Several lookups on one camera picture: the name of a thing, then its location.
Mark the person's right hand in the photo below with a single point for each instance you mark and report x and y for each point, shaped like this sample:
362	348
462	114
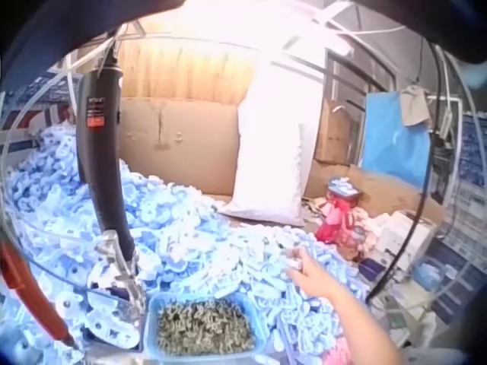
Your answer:
314	275

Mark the person's right fingers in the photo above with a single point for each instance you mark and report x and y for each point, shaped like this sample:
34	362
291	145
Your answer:
296	262

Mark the red plastic bag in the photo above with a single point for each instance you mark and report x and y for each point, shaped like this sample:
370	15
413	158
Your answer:
336	216

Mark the pink plastic piece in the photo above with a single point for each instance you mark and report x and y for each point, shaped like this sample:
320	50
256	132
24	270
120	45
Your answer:
336	351

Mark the blue tray of screws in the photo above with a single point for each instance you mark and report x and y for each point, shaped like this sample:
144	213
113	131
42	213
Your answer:
205	329

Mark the white woven sack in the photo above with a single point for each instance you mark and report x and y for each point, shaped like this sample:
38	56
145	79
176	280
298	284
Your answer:
274	152

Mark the white carton box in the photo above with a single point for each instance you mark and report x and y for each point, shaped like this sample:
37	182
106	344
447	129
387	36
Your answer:
407	233

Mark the heap of light blue plastic parts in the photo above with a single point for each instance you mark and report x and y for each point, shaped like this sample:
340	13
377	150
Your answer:
182	232

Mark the brown cardboard box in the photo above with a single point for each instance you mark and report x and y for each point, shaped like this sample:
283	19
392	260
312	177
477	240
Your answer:
336	131

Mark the blue plastic sheet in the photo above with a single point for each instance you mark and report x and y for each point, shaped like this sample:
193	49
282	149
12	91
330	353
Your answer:
395	144

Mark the large brown cardboard sheet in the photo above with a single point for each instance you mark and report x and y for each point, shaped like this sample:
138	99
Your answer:
182	144

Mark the metal screw feeder head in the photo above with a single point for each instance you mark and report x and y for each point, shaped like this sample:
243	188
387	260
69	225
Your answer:
123	270

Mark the rack of blue packets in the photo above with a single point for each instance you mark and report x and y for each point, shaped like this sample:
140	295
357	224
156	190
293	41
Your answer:
468	182

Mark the grey hanging cloth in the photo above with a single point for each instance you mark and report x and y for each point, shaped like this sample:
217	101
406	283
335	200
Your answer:
414	104

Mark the white plastic part on jig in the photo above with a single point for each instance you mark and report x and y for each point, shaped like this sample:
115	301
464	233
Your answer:
108	323

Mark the black electric screwdriver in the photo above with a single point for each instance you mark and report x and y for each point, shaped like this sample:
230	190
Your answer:
100	159

